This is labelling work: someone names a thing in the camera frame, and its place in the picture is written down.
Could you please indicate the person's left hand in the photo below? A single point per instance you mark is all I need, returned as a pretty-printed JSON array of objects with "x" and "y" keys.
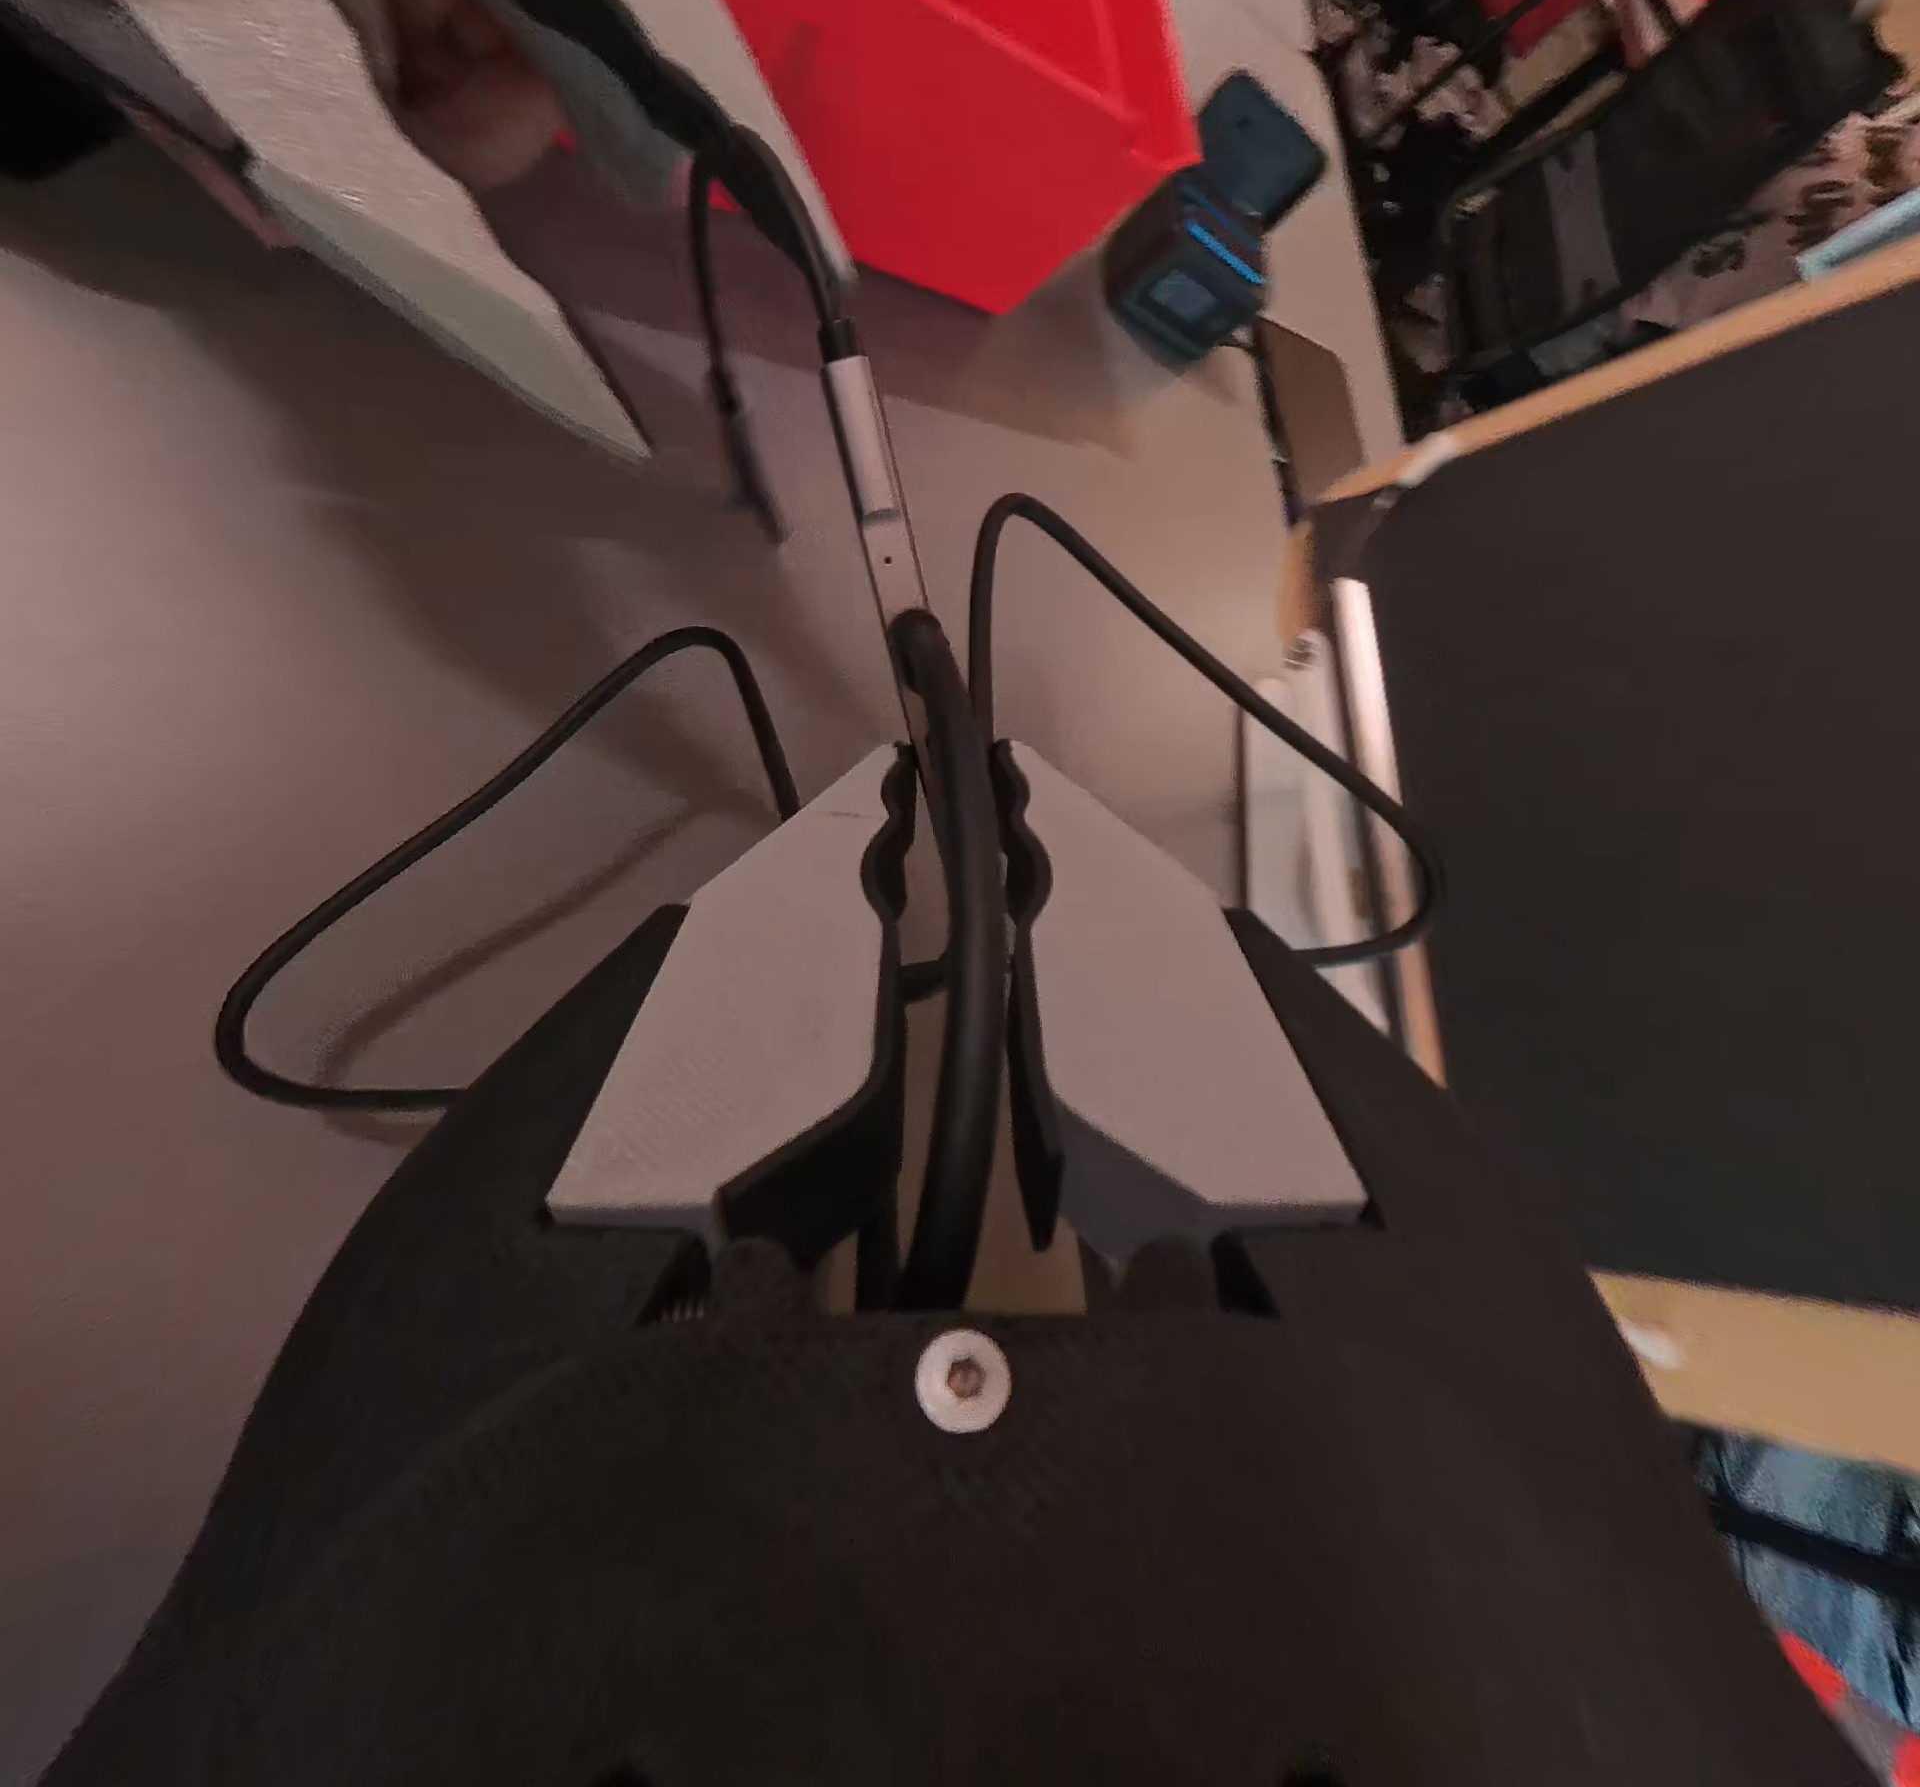
[{"x": 480, "y": 93}]

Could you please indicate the wooden backing board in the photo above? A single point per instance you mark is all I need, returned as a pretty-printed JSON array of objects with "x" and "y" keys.
[{"x": 1756, "y": 1369}]

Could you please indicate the black office chair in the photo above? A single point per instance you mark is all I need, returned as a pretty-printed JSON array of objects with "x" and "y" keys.
[{"x": 1652, "y": 182}]

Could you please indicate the grey usb hub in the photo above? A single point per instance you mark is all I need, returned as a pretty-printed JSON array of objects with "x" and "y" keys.
[{"x": 871, "y": 453}]

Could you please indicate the black charging case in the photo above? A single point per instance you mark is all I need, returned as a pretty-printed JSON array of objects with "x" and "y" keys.
[{"x": 1202, "y": 272}]

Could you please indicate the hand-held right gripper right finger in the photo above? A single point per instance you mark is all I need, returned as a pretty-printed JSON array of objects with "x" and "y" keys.
[{"x": 1171, "y": 1053}]

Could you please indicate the black display panel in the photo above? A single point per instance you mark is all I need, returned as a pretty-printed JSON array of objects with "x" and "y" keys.
[{"x": 1652, "y": 768}]

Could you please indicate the red plastic bin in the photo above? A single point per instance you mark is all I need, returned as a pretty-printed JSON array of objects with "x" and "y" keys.
[{"x": 930, "y": 93}]

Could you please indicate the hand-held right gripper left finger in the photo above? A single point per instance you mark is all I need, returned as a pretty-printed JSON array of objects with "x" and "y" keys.
[{"x": 736, "y": 1053}]

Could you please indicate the silver display stand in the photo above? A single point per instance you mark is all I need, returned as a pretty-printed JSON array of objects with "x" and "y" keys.
[{"x": 1373, "y": 797}]

